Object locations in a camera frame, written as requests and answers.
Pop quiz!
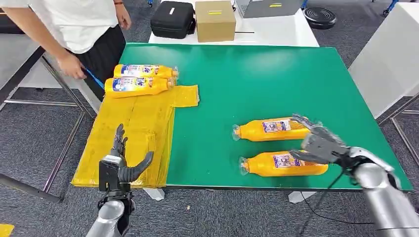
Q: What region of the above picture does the black round ribbed disc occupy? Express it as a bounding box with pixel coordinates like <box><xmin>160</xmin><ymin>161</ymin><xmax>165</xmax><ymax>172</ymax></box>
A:
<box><xmin>302</xmin><ymin>7</ymin><xmax>337</xmax><ymax>30</ymax></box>

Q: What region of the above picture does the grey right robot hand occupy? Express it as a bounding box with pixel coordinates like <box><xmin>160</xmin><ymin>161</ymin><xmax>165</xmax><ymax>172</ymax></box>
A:
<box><xmin>288</xmin><ymin>113</ymin><xmax>352</xmax><ymax>166</ymax></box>

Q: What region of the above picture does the person's left hand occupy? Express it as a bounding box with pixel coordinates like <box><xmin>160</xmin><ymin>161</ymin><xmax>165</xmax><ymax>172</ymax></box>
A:
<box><xmin>115</xmin><ymin>3</ymin><xmax>132</xmax><ymax>31</ymax></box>

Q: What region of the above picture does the blue strap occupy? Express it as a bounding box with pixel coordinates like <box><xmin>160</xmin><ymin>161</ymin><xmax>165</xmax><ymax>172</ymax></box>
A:
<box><xmin>83</xmin><ymin>66</ymin><xmax>106</xmax><ymax>91</ymax></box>

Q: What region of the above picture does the person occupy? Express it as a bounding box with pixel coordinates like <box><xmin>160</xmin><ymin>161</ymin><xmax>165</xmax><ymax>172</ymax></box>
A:
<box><xmin>0</xmin><ymin>0</ymin><xmax>132</xmax><ymax>102</ymax></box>

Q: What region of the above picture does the orange plastic bottle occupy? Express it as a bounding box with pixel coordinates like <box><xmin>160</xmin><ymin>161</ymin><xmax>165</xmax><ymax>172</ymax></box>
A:
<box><xmin>104</xmin><ymin>76</ymin><xmax>177</xmax><ymax>99</ymax></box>
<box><xmin>113</xmin><ymin>64</ymin><xmax>180</xmax><ymax>80</ymax></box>
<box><xmin>231</xmin><ymin>117</ymin><xmax>312</xmax><ymax>142</ymax></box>
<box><xmin>238</xmin><ymin>150</ymin><xmax>329</xmax><ymax>178</ymax></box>

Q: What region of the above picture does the blue metal leg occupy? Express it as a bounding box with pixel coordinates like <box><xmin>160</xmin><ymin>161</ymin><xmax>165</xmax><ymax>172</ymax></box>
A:
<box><xmin>382</xmin><ymin>0</ymin><xmax>401</xmax><ymax>16</ymax></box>

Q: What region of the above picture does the person's right hand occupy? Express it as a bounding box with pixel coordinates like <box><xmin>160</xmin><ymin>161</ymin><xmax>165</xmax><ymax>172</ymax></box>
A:
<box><xmin>56</xmin><ymin>52</ymin><xmax>87</xmax><ymax>80</ymax></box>

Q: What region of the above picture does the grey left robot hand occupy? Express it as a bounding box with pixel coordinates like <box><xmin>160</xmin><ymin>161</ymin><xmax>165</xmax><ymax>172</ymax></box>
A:
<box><xmin>110</xmin><ymin>123</ymin><xmax>155</xmax><ymax>184</ymax></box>

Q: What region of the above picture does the black cable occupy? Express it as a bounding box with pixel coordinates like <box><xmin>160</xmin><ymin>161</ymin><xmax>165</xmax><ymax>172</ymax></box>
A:
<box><xmin>296</xmin><ymin>168</ymin><xmax>376</xmax><ymax>237</ymax></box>

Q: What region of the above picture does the steel table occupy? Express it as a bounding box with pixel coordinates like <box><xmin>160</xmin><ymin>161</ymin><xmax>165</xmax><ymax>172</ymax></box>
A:
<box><xmin>0</xmin><ymin>34</ymin><xmax>95</xmax><ymax>203</ymax></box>

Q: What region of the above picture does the brown cardboard box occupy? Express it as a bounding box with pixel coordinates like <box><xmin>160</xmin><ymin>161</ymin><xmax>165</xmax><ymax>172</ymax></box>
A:
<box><xmin>195</xmin><ymin>0</ymin><xmax>237</xmax><ymax>43</ymax></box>

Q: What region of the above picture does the grey box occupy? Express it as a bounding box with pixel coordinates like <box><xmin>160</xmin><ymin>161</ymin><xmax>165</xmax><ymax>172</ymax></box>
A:
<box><xmin>235</xmin><ymin>0</ymin><xmax>304</xmax><ymax>19</ymax></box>

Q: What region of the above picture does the green table mat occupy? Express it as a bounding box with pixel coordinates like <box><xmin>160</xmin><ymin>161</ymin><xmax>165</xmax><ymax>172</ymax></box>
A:
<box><xmin>118</xmin><ymin>42</ymin><xmax>414</xmax><ymax>192</ymax></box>

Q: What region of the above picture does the yellow plastic sheet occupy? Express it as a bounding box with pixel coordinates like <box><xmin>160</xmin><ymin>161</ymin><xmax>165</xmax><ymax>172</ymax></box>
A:
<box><xmin>71</xmin><ymin>84</ymin><xmax>200</xmax><ymax>190</ymax></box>

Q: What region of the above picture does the white table foot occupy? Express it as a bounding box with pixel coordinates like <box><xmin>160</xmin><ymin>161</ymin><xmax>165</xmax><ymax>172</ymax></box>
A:
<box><xmin>143</xmin><ymin>188</ymin><xmax>166</xmax><ymax>202</ymax></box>
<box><xmin>288</xmin><ymin>191</ymin><xmax>317</xmax><ymax>204</ymax></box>

